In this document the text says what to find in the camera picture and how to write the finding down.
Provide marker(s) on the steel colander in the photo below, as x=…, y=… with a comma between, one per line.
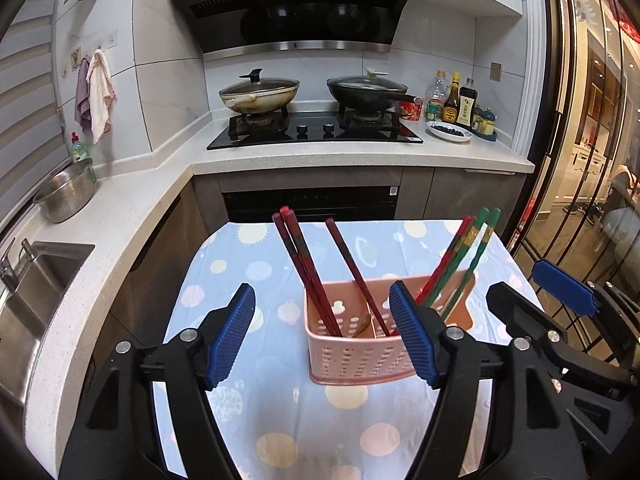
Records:
x=65, y=195

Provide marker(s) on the steel sink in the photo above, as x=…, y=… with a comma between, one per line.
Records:
x=35, y=310

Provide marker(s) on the green chopstick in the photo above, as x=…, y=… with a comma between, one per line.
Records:
x=482, y=245
x=466, y=240

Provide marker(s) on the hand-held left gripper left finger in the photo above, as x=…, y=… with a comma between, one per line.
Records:
x=232, y=335

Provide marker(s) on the green dish soap bottle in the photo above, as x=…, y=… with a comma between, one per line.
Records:
x=79, y=150

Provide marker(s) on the black gas stove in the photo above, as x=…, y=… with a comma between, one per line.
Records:
x=315, y=121

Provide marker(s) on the blue planet print tablecloth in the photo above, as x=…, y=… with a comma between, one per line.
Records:
x=280, y=410

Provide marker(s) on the clear plastic bottle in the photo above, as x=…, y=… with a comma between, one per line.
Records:
x=436, y=100

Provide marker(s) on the maroon chopstick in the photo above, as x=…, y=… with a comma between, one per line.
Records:
x=308, y=260
x=354, y=270

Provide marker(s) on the built-in black oven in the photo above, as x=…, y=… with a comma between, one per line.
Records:
x=310, y=202

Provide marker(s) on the hanging towels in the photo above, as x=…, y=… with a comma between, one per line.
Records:
x=100, y=100

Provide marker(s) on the white plate with blueberries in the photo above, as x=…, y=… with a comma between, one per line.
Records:
x=450, y=132

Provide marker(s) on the purple hanging cloth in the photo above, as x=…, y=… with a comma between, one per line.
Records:
x=82, y=100

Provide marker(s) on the black wok with lid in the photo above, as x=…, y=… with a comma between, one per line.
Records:
x=365, y=97

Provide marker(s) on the black range hood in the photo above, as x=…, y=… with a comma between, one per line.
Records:
x=300, y=10

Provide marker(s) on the beige wok with lid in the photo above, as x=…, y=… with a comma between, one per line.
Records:
x=260, y=100

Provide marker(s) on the small seasoning jar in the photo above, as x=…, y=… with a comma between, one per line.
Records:
x=488, y=121
x=478, y=119

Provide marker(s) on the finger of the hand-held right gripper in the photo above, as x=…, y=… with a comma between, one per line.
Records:
x=525, y=317
x=562, y=285

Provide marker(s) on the glass sliding door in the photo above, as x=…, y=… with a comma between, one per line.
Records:
x=575, y=110

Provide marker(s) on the brown base cabinet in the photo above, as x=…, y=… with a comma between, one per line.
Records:
x=450, y=195

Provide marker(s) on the pink perforated utensil basket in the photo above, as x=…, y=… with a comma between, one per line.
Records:
x=350, y=379

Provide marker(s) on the yellow cap sauce bottle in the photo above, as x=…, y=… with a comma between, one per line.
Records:
x=451, y=105

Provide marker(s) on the red food container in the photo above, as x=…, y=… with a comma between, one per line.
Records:
x=411, y=110

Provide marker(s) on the gold wall socket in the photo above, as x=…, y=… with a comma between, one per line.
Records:
x=496, y=71
x=75, y=56

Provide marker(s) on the window blinds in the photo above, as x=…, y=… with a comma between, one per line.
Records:
x=25, y=110

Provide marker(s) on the gold flower spoon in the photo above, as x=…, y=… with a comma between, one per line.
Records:
x=362, y=327

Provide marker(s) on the steel faucet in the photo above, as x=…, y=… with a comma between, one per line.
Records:
x=7, y=270

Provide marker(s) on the red chopstick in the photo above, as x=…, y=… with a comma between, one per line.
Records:
x=300, y=270
x=458, y=237

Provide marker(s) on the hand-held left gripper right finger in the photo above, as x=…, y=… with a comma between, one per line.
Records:
x=410, y=335

